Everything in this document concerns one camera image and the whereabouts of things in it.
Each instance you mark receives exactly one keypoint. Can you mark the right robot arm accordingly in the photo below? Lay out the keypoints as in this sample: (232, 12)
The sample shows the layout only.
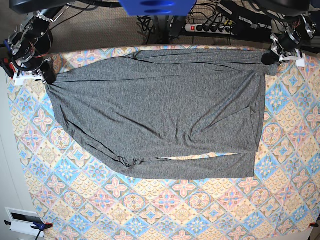
(28, 47)

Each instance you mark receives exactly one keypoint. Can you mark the grey t-shirt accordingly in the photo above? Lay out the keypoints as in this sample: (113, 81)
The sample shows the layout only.
(184, 114)

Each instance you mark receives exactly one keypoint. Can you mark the blue clamp bottom left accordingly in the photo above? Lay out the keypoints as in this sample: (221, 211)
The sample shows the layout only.
(40, 226)

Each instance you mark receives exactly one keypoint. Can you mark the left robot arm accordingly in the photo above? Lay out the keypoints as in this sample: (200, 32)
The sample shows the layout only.
(303, 27)

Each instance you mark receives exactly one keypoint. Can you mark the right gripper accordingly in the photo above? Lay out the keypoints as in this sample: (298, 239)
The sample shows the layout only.
(45, 73)

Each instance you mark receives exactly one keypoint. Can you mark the red black clamp left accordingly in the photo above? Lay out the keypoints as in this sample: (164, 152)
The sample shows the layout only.
(6, 63)

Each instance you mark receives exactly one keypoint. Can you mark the white power strip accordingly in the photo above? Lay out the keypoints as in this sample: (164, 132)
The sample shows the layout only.
(208, 28)

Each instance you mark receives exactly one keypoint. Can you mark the clamp bottom right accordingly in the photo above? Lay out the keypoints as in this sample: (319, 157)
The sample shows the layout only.
(314, 225)

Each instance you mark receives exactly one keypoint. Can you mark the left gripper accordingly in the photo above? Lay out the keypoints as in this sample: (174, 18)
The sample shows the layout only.
(285, 47)

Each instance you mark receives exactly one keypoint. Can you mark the white wall outlet box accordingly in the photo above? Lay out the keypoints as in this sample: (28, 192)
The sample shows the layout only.
(21, 221)

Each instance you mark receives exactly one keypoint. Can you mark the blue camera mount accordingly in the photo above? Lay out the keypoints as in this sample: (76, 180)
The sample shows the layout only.
(157, 7)

